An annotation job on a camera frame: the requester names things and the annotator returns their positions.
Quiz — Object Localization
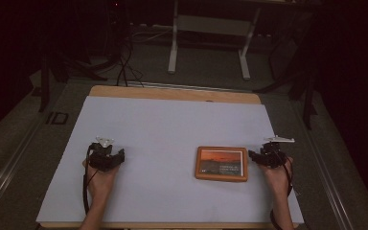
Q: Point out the white table sheet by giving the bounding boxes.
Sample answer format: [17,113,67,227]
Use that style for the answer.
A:
[35,95,305,225]

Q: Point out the person's left hand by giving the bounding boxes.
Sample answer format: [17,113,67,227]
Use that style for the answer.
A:
[81,157,121,201]

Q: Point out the metal floor rail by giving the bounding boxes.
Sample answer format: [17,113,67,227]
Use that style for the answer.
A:
[0,118,47,219]
[288,95,357,230]

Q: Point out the wooden photo frame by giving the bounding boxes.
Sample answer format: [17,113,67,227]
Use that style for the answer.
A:
[194,146,249,183]

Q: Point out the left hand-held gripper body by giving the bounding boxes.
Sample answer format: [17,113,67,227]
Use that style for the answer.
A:
[87,136,122,173]

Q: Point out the white metal desk frame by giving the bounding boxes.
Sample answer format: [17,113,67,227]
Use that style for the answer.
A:
[167,0,264,81]

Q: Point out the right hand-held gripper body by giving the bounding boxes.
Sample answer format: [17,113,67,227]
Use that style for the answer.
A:
[259,135,296,170]

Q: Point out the person's right hand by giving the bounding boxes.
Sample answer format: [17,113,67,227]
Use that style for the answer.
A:
[257,155,295,199]

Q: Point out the black metal stand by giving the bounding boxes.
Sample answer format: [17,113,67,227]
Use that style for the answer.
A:
[37,47,52,113]
[301,71,318,131]

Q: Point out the black floor cables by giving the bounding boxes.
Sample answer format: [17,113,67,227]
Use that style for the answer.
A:
[106,28,146,88]

